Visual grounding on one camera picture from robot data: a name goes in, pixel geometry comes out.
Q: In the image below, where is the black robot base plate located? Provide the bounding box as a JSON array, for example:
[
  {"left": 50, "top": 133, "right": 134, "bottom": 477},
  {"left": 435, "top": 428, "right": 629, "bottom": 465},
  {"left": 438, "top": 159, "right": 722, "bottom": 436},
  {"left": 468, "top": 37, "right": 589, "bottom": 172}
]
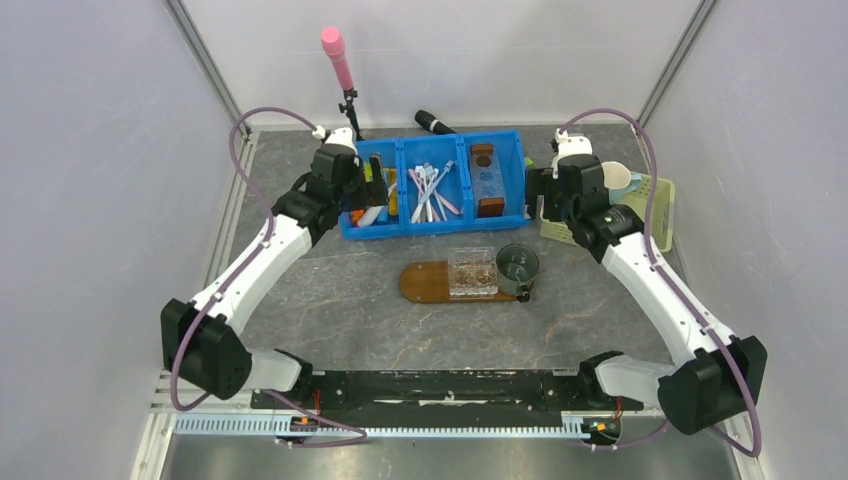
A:
[{"left": 285, "top": 369, "right": 644, "bottom": 428}]

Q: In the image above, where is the light blue toothbrush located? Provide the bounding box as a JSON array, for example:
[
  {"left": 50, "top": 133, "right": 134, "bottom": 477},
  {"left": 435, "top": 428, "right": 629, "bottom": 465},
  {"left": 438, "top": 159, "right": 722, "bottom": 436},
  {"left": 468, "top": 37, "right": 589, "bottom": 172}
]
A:
[{"left": 423, "top": 161, "right": 460, "bottom": 220}]

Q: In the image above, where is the acrylic holder with wood ends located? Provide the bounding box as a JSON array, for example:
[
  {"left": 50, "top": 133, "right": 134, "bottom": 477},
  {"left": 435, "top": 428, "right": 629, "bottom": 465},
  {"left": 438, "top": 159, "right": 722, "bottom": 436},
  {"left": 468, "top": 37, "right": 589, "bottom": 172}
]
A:
[{"left": 469, "top": 143, "right": 506, "bottom": 218}]

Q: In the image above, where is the black microphone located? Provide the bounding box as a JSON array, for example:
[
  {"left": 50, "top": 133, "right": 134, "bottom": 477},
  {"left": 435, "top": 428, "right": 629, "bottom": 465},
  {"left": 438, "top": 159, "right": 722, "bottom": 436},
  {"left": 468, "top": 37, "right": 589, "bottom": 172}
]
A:
[{"left": 414, "top": 110, "right": 456, "bottom": 135}]

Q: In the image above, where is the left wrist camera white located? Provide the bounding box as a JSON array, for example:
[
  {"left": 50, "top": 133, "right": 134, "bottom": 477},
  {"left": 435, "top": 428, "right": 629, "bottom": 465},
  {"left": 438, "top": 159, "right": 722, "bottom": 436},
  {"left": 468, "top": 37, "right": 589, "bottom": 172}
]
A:
[{"left": 311, "top": 125, "right": 358, "bottom": 154}]

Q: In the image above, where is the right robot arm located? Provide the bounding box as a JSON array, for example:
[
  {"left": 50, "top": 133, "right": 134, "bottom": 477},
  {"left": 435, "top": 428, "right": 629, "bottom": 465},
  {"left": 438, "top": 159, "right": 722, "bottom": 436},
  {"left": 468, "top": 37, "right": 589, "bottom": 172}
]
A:
[{"left": 525, "top": 154, "right": 768, "bottom": 435}]

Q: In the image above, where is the dark green enamel mug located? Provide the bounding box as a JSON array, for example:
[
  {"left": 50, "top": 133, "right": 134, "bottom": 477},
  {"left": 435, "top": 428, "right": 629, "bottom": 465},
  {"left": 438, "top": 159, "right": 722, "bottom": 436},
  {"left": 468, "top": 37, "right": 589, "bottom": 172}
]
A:
[{"left": 495, "top": 243, "right": 540, "bottom": 303}]

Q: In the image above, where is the light green plastic basket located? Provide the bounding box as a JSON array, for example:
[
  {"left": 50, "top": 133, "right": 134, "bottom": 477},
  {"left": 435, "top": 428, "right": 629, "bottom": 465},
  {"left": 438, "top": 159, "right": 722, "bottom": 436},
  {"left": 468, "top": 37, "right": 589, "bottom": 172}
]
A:
[{"left": 539, "top": 173, "right": 676, "bottom": 253}]

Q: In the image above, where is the white toothpaste tube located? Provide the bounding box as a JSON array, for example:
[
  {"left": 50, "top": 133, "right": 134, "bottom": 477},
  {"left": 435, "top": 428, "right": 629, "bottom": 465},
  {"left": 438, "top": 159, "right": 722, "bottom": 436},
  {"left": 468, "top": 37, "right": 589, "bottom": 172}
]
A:
[{"left": 356, "top": 205, "right": 387, "bottom": 228}]

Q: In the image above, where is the clear acrylic toothbrush holder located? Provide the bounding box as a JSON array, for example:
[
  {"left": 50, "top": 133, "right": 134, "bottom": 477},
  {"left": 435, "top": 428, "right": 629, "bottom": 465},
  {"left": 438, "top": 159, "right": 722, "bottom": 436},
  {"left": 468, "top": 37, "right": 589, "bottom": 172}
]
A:
[{"left": 447, "top": 247, "right": 499, "bottom": 301}]

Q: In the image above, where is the blue three-compartment bin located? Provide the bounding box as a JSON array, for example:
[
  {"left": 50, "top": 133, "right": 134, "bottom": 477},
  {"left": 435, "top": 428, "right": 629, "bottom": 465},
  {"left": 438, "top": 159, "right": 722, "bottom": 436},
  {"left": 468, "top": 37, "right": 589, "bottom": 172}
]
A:
[{"left": 340, "top": 130, "right": 529, "bottom": 240}]

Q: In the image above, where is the oval wooden tray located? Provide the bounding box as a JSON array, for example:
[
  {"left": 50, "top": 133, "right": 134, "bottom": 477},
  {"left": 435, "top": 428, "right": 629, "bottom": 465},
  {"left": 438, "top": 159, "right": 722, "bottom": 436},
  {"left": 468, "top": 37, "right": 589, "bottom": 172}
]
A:
[{"left": 399, "top": 260, "right": 517, "bottom": 304}]

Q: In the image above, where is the pink microphone on stand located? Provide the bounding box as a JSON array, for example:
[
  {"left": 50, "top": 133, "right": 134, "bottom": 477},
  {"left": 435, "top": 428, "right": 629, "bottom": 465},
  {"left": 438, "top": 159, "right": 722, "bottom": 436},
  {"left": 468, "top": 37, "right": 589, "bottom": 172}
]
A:
[{"left": 321, "top": 26, "right": 363, "bottom": 141}]

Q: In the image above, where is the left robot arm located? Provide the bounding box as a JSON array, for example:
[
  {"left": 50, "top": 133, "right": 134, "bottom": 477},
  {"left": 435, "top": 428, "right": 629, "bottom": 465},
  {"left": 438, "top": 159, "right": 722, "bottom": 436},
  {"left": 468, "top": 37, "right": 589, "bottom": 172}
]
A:
[{"left": 160, "top": 143, "right": 389, "bottom": 408}]

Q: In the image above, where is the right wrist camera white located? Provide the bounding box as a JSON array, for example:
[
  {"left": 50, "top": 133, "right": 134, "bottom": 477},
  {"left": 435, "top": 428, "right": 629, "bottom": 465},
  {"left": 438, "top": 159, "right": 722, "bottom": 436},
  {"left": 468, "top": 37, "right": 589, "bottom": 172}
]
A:
[{"left": 552, "top": 130, "right": 593, "bottom": 165}]

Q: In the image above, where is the white cable duct strip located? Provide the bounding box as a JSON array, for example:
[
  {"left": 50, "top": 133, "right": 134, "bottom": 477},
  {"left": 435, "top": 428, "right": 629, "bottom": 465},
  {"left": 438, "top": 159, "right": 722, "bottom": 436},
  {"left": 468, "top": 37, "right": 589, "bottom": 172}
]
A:
[{"left": 174, "top": 413, "right": 590, "bottom": 440}]

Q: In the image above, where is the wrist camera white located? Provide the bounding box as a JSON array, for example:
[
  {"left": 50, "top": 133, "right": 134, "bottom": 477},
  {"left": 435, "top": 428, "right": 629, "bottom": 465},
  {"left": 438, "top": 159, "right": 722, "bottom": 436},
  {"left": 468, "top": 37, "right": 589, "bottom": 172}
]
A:
[
  {"left": 552, "top": 130, "right": 593, "bottom": 165},
  {"left": 311, "top": 125, "right": 358, "bottom": 154}
]

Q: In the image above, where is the light blue mug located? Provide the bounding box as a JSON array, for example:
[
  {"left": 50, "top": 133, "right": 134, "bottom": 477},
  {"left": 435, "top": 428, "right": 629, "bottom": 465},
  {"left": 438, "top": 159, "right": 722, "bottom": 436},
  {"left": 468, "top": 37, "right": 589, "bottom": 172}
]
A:
[{"left": 601, "top": 161, "right": 643, "bottom": 204}]

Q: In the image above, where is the white toothbrush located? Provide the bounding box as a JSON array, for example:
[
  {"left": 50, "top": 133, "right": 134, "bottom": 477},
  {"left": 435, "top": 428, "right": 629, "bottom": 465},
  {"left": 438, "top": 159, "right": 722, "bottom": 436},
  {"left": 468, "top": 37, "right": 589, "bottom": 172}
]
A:
[{"left": 408, "top": 166, "right": 441, "bottom": 224}]

